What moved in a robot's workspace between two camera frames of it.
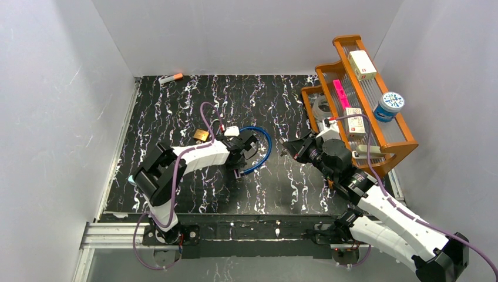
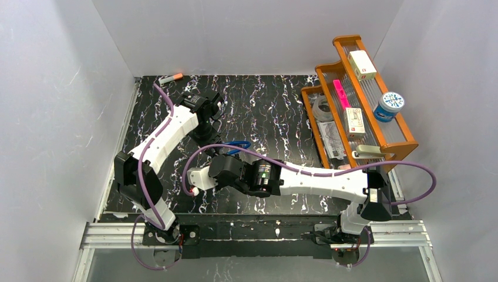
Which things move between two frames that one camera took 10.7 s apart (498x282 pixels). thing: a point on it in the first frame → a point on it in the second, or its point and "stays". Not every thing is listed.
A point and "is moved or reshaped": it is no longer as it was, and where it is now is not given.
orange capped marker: (177, 76) stays
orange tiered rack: (349, 98) stays
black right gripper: (304, 147) → (212, 173)
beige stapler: (361, 151) stays
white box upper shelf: (362, 64) stays
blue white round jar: (390, 104) stays
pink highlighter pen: (342, 94) stays
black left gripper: (241, 146) → (208, 137)
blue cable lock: (238, 173) is moved or reshaped
